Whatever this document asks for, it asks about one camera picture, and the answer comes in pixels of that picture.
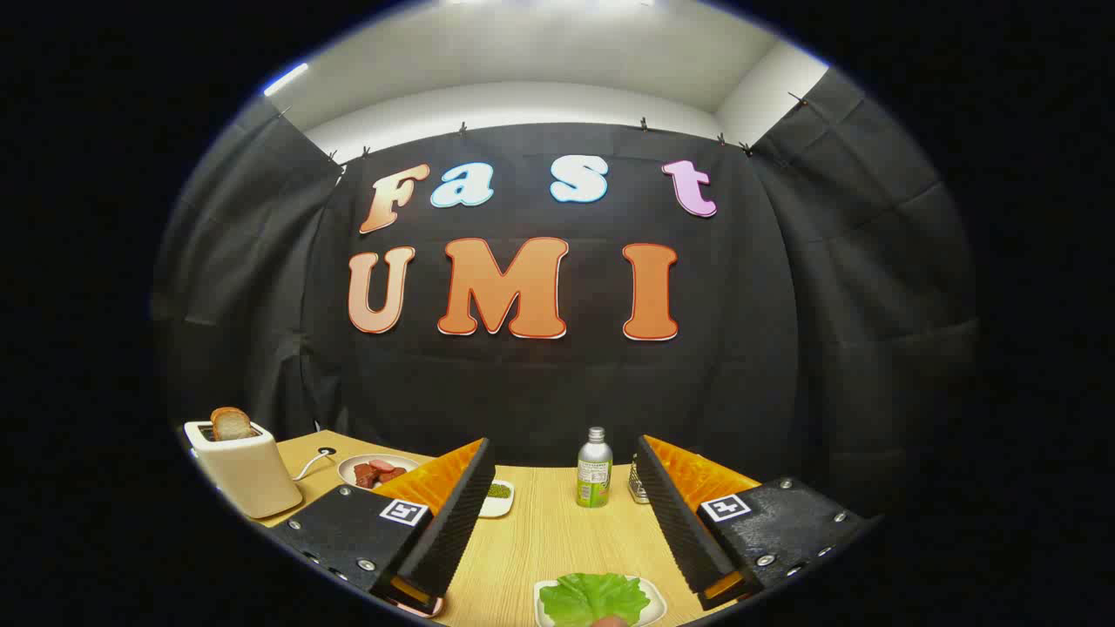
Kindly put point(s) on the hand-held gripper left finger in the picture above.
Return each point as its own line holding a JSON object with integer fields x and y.
{"x": 453, "y": 531}

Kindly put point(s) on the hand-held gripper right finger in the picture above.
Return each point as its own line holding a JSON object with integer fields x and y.
{"x": 679, "y": 531}

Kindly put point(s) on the white toaster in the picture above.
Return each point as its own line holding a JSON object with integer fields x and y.
{"x": 248, "y": 475}

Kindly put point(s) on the white divided dish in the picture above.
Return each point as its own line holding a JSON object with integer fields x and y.
{"x": 498, "y": 508}

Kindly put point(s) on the round beige plate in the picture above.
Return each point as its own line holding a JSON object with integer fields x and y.
{"x": 346, "y": 469}

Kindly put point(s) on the pink sausage slice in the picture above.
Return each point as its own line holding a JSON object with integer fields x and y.
{"x": 381, "y": 465}

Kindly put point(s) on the toasted bread slice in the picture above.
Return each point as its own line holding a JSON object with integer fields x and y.
{"x": 231, "y": 425}

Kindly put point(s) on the ceiling light panel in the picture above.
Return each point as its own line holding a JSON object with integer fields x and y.
{"x": 286, "y": 78}

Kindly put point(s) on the brown meat piece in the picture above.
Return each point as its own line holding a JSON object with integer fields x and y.
{"x": 364, "y": 476}
{"x": 392, "y": 475}

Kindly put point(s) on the pile of green beans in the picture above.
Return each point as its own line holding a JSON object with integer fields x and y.
{"x": 498, "y": 490}

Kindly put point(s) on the silver bottle with green label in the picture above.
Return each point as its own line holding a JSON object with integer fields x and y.
{"x": 593, "y": 479}

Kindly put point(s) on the green lettuce leaf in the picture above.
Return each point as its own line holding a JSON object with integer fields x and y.
{"x": 592, "y": 596}

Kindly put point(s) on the black backdrop cloth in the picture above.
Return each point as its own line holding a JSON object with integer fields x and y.
{"x": 557, "y": 392}

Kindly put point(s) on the white square plate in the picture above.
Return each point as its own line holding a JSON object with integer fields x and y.
{"x": 657, "y": 607}

